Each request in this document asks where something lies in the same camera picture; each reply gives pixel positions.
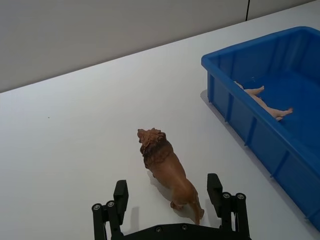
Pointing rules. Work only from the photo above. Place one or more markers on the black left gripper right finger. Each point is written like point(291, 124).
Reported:
point(215, 192)

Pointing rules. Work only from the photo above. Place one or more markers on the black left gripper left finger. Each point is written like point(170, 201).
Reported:
point(120, 200)

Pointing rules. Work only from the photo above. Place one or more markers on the brown toy lion figure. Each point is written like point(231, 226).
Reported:
point(168, 172)

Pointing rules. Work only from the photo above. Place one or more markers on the pale pink toy animal figure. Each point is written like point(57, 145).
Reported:
point(268, 106)

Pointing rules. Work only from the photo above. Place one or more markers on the blue plastic bin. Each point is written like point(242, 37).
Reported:
point(272, 105)

